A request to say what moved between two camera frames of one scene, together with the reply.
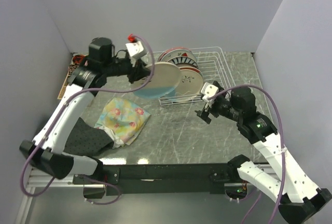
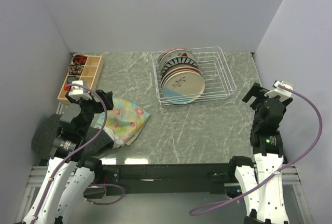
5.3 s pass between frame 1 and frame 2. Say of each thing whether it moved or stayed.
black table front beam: stayed
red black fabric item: stayed
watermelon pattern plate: stayed
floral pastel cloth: stayed
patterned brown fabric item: stayed
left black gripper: moved
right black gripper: moved
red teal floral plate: stayed
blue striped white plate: stayed
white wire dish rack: stayed
